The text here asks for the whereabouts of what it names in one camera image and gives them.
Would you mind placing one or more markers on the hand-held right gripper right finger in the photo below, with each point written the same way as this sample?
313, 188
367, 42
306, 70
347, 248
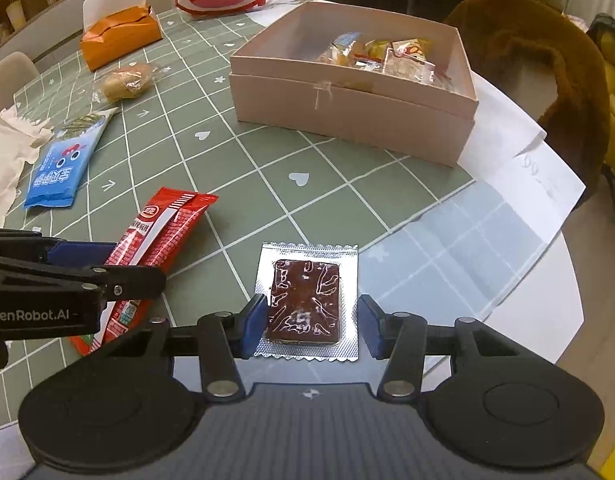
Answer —
370, 324

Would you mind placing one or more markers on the small yellow candy packet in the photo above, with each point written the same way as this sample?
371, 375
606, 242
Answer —
378, 50

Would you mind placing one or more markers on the white sideboard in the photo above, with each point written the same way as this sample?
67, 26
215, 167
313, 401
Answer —
47, 5

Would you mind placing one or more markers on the wrapped bread bun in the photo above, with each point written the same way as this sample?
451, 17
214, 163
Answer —
125, 82

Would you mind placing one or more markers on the translucent plastic sheet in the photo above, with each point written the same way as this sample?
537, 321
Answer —
462, 250

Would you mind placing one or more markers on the white paper sheet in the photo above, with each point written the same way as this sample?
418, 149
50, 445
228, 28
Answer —
537, 175

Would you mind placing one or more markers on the chocolate cake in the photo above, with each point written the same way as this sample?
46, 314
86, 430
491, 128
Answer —
302, 295

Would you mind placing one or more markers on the orange tissue box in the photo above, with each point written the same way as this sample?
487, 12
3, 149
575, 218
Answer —
117, 40

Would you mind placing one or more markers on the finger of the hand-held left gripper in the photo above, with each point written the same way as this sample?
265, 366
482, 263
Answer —
132, 280
82, 253

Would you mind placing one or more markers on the clear biscuit packet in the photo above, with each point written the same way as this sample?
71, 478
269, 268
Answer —
408, 69

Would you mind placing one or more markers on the yellow cartoon snack packet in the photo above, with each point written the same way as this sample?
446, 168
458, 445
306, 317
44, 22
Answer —
412, 48

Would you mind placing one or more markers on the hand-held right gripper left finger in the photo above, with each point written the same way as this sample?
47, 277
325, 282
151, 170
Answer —
255, 321

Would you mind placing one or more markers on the white crumpled cloth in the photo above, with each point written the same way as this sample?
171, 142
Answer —
9, 160

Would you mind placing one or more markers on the blue snack packet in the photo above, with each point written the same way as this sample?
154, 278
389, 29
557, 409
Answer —
57, 175

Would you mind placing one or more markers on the pink cardboard box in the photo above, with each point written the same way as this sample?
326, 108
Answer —
337, 105

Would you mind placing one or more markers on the biscuit packet with blue top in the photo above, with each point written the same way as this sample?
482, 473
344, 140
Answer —
342, 47

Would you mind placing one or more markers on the long red snack packet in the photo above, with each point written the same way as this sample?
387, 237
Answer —
157, 225

